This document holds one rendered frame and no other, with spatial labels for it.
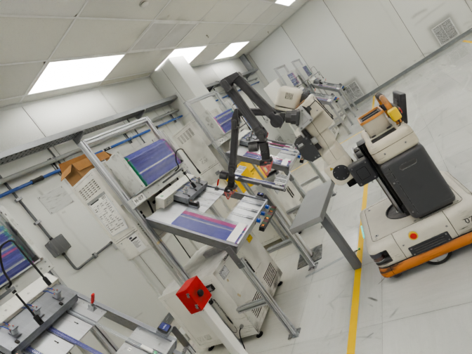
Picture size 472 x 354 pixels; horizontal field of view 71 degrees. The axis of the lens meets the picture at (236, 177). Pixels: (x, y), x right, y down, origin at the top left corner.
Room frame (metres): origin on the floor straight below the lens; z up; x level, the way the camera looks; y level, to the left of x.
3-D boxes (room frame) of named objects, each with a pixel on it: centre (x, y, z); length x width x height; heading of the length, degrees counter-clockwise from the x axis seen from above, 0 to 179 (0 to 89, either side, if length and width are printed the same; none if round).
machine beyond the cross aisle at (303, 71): (8.22, -2.76, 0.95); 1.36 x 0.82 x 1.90; 58
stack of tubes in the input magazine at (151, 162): (2.72, 0.49, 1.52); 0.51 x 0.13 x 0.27; 148
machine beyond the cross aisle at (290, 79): (7.00, -1.99, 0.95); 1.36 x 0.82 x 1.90; 58
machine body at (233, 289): (2.73, 0.62, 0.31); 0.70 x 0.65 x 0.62; 148
